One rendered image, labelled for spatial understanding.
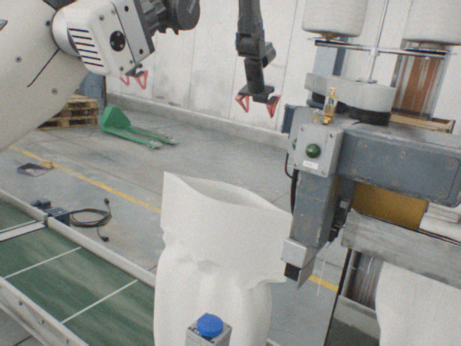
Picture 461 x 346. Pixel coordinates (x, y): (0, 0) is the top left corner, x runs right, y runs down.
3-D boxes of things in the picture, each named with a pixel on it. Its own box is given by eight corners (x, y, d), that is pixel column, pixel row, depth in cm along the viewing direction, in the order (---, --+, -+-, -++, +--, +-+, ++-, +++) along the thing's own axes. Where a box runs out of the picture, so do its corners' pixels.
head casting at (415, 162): (286, 237, 83) (311, 106, 74) (323, 208, 103) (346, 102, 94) (431, 295, 69) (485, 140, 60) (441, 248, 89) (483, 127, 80)
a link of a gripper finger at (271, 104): (263, 109, 128) (261, 85, 122) (282, 113, 125) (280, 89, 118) (254, 120, 124) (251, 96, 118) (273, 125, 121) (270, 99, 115)
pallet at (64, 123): (-2, 120, 579) (-2, 110, 575) (69, 116, 675) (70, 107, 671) (25, 131, 536) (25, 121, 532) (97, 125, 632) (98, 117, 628)
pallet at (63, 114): (-2, 110, 574) (-2, 101, 570) (69, 107, 673) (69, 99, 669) (29, 122, 533) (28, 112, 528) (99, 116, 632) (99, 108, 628)
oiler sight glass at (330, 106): (320, 112, 76) (324, 96, 75) (324, 112, 78) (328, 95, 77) (332, 115, 75) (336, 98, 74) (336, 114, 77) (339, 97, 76)
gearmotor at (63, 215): (21, 220, 234) (19, 198, 230) (43, 213, 246) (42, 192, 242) (48, 236, 219) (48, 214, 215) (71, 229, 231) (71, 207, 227)
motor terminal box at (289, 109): (278, 140, 123) (284, 105, 119) (278, 135, 132) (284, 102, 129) (303, 144, 122) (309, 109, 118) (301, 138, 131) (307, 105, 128)
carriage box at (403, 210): (323, 215, 109) (347, 109, 99) (354, 189, 137) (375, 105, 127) (413, 246, 97) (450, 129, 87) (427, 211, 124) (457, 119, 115)
